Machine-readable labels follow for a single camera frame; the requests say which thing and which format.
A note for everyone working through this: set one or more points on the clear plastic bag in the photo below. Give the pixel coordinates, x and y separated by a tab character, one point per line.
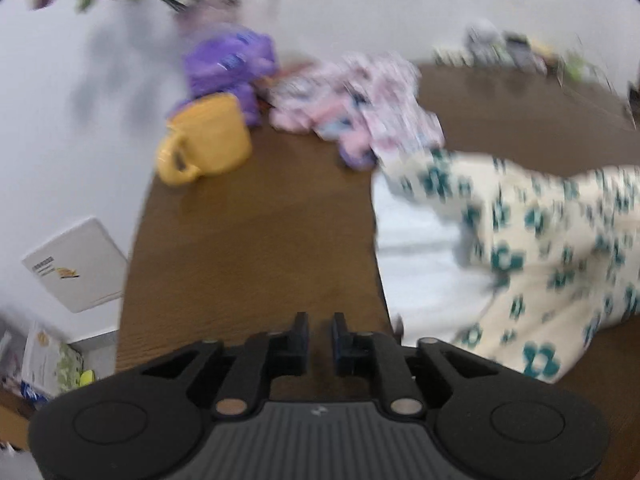
295	72

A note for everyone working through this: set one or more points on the green clear bottle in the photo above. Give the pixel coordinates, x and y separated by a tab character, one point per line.
575	67

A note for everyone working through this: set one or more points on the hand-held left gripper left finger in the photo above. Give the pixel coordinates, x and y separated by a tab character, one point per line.
300	345

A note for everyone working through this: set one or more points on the white and green carton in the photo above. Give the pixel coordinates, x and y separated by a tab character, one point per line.
45	360

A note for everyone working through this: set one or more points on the purple mottled vase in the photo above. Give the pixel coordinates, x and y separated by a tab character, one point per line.
210	15

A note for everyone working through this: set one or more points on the pink and blue cloth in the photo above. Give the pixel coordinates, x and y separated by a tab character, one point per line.
352	152

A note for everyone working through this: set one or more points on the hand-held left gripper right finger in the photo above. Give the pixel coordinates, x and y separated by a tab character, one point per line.
341	345

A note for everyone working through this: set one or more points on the yellow mug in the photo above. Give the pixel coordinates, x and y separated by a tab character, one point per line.
215	135

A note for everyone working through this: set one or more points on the cream green-flowered garment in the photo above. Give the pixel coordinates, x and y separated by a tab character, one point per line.
540	240

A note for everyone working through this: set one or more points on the pink floral garment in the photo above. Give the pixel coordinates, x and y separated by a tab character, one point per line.
390	105

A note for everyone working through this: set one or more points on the white robot figurine speaker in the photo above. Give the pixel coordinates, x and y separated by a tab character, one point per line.
482	40

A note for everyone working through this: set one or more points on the yellow-green small ball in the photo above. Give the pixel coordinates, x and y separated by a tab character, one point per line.
86	377

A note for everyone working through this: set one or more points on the white flat carton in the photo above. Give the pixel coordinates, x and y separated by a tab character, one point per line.
75	265

